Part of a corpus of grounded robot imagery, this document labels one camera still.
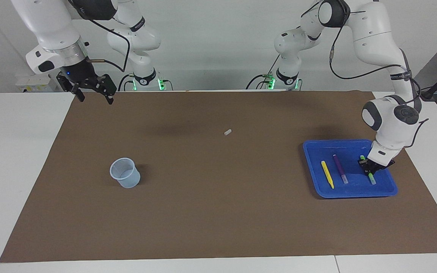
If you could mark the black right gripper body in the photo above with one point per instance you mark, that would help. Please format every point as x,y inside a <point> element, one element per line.
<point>84,76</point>

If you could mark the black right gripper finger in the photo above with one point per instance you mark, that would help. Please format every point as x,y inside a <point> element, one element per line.
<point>79,94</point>
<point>109,98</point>

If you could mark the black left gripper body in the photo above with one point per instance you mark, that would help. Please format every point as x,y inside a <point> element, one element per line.
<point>379,165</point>

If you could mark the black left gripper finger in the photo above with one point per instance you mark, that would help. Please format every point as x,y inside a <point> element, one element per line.
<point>374,170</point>
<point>364,165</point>

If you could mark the green pen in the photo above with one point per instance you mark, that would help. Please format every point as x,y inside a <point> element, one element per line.
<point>371,178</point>

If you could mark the purple pen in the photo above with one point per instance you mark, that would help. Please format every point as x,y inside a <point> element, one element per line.
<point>339,167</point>

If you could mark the yellow pen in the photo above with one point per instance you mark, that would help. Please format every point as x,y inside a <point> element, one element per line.
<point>327,174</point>

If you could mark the small white pen cap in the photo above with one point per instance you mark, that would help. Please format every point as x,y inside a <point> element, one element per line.
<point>228,132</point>

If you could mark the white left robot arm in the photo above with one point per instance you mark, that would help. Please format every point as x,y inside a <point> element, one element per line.
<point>378,38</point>

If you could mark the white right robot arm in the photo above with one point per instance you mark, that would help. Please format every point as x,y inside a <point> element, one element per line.
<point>51,26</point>

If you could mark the blue plastic tray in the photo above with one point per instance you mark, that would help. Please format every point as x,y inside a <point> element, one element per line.
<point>349,182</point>

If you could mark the white power box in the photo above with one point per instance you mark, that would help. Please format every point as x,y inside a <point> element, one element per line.
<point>32,85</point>

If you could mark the translucent plastic cup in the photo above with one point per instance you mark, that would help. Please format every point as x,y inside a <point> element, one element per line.
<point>127,180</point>

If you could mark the brown table mat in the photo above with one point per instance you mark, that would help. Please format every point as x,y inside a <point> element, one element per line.
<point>218,212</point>

